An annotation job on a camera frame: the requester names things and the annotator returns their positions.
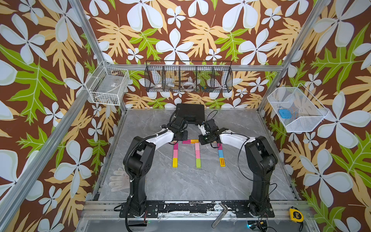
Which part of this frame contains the blue block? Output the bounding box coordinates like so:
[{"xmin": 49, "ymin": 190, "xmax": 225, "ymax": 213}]
[{"xmin": 218, "ymin": 150, "xmax": 224, "ymax": 159}]

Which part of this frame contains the green block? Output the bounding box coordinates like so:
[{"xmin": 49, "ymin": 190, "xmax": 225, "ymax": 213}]
[{"xmin": 196, "ymin": 158, "xmax": 202, "ymax": 168}]

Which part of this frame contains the yellow red striped block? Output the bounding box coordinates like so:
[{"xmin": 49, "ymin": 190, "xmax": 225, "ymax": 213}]
[{"xmin": 219, "ymin": 158, "xmax": 226, "ymax": 167}]

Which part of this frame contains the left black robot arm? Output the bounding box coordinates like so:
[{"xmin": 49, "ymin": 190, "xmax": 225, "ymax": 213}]
[{"xmin": 123, "ymin": 117, "xmax": 188, "ymax": 217}]

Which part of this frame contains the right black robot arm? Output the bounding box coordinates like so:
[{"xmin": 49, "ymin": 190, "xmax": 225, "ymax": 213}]
[{"xmin": 198, "ymin": 119, "xmax": 278, "ymax": 218}]

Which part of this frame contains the black plastic tool case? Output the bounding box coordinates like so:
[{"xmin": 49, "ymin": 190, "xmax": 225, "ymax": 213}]
[{"xmin": 175, "ymin": 103, "xmax": 205, "ymax": 125}]

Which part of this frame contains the blue object in basket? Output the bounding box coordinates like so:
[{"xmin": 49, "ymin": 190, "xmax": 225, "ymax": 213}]
[{"xmin": 278, "ymin": 109, "xmax": 292, "ymax": 119}]

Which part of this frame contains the white work glove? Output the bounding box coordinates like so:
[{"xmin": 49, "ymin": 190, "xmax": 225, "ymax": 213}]
[{"xmin": 108, "ymin": 168, "xmax": 130, "ymax": 192}]

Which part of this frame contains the white mesh basket right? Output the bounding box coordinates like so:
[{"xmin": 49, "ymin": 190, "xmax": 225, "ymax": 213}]
[{"xmin": 267, "ymin": 84, "xmax": 329, "ymax": 133}]

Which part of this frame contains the yellow tape measure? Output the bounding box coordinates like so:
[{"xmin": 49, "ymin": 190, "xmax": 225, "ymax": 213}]
[{"xmin": 289, "ymin": 206, "xmax": 304, "ymax": 223}]

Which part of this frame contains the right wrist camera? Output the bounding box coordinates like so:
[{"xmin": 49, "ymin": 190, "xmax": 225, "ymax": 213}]
[{"xmin": 198, "ymin": 125, "xmax": 206, "ymax": 135}]

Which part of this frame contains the black wire basket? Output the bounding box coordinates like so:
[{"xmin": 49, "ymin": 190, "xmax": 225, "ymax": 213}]
[{"xmin": 144, "ymin": 60, "xmax": 233, "ymax": 93}]

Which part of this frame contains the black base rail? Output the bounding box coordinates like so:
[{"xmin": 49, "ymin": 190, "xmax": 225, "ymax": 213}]
[{"xmin": 119, "ymin": 200, "xmax": 275, "ymax": 218}]

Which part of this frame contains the white wire basket left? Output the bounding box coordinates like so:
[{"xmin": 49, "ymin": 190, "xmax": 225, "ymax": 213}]
[{"xmin": 86, "ymin": 62, "xmax": 130, "ymax": 106}]

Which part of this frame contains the grey metal bracket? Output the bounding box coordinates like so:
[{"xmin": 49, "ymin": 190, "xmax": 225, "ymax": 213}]
[{"xmin": 212, "ymin": 203, "xmax": 229, "ymax": 229}]

